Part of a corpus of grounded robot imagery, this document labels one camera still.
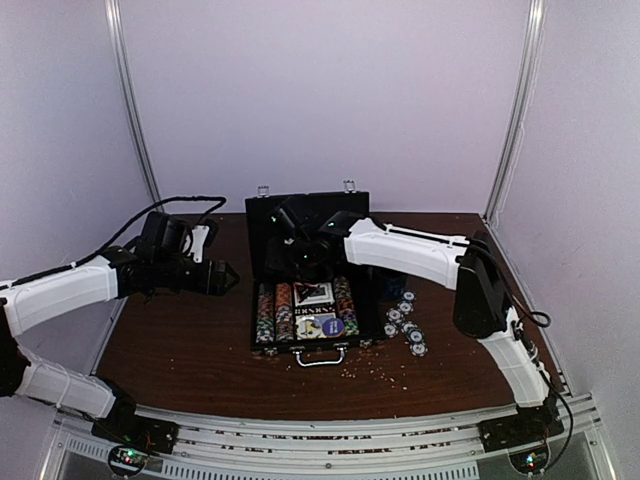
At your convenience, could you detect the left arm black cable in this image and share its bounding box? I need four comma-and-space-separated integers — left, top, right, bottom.
0, 194, 229, 289

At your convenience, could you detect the brown poker chip roll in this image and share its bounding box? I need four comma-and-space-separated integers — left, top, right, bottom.
275, 283, 293, 311

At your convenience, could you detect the left poker chip row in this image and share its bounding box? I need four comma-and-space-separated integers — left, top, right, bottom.
256, 283, 275, 344

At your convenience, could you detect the right poker chip row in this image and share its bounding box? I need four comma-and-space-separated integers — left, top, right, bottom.
333, 276, 360, 336

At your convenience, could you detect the clear round dealer button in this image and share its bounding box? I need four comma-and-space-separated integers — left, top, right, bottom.
296, 318, 322, 340

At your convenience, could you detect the triangular all-in button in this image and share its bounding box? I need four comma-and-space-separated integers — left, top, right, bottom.
293, 282, 317, 304

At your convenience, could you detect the right aluminium frame post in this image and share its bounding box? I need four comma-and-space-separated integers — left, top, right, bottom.
483, 0, 547, 225

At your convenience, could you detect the left aluminium frame post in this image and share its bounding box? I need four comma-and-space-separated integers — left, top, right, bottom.
104, 0, 161, 202

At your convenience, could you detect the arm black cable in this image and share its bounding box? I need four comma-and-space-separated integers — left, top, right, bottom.
0, 194, 229, 289
459, 249, 574, 451

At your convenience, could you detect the black poker case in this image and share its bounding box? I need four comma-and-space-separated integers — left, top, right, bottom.
245, 183, 385, 364

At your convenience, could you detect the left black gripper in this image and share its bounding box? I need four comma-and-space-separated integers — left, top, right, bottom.
154, 254, 240, 296

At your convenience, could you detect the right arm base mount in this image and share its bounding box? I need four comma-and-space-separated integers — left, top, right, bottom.
477, 406, 564, 453

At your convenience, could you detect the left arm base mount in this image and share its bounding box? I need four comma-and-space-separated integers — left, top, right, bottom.
86, 407, 179, 455

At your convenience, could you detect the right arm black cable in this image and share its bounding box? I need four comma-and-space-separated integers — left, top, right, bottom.
459, 249, 574, 451

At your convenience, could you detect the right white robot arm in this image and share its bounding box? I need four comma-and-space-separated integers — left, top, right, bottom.
269, 206, 558, 442

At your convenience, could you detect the purple small blind button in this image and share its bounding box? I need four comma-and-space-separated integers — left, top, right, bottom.
322, 317, 345, 338

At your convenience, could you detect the aluminium front rail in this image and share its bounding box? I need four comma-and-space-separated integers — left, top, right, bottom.
35, 395, 622, 479

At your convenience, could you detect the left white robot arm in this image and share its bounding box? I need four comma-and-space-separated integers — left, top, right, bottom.
1, 247, 239, 444

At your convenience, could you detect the playing card deck box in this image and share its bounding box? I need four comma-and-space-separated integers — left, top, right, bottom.
295, 282, 334, 306
295, 315, 325, 340

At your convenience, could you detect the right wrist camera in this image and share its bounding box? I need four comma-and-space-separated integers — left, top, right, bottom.
271, 196, 319, 245

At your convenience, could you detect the dark blue mug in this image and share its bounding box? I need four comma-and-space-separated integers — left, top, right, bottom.
381, 272, 407, 301

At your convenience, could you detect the poker chip row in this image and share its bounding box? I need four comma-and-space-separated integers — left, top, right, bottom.
275, 306, 294, 342
333, 276, 360, 336
256, 283, 275, 344

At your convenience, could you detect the aluminium frame post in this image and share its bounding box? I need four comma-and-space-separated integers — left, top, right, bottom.
104, 0, 161, 202
483, 0, 547, 225

